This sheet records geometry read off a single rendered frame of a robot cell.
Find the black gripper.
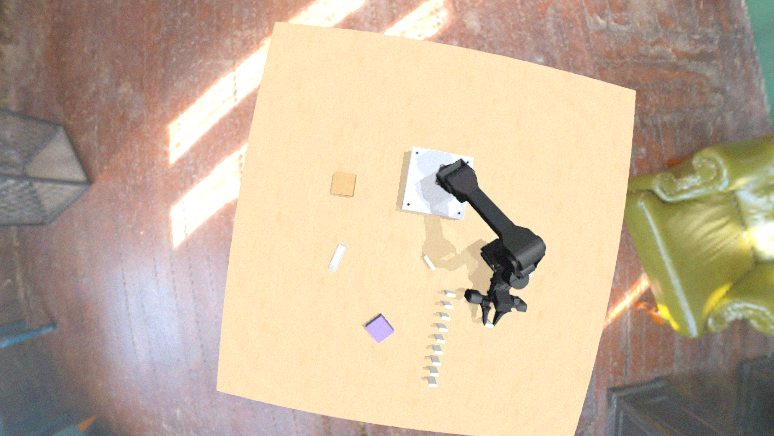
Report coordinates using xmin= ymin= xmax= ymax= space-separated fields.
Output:
xmin=464 ymin=277 xmax=528 ymax=328

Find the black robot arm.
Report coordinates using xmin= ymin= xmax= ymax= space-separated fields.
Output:
xmin=435 ymin=158 xmax=546 ymax=312

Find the brown rectangular block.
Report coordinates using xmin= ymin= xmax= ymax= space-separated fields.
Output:
xmin=331 ymin=171 xmax=357 ymax=197

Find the purple rectangular block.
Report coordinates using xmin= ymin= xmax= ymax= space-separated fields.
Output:
xmin=365 ymin=313 xmax=394 ymax=344

